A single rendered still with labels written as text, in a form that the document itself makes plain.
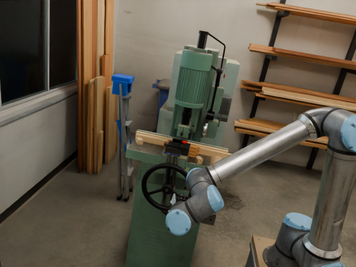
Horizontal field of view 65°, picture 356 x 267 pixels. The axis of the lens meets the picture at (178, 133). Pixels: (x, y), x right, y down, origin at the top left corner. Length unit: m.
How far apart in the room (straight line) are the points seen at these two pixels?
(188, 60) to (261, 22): 2.56
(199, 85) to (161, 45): 2.51
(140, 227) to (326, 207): 1.16
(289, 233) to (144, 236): 0.93
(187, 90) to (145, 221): 0.88
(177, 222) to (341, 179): 0.61
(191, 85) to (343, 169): 0.86
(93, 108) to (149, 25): 1.63
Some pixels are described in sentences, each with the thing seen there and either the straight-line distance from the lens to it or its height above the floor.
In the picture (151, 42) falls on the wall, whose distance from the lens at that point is 4.09.
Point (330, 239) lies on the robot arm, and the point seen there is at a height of 0.94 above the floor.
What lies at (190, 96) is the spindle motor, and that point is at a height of 1.26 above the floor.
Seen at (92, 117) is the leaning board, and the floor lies 0.64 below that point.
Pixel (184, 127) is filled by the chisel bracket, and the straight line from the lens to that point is 1.69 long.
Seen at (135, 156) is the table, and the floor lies 0.87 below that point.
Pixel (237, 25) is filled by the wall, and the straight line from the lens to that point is 4.02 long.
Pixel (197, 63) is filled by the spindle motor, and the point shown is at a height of 1.45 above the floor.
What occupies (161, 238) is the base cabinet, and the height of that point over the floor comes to 0.33.
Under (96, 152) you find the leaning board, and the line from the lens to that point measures 3.12.
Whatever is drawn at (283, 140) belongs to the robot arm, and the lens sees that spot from 1.16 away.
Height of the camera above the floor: 1.60
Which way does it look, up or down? 20 degrees down
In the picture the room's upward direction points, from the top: 10 degrees clockwise
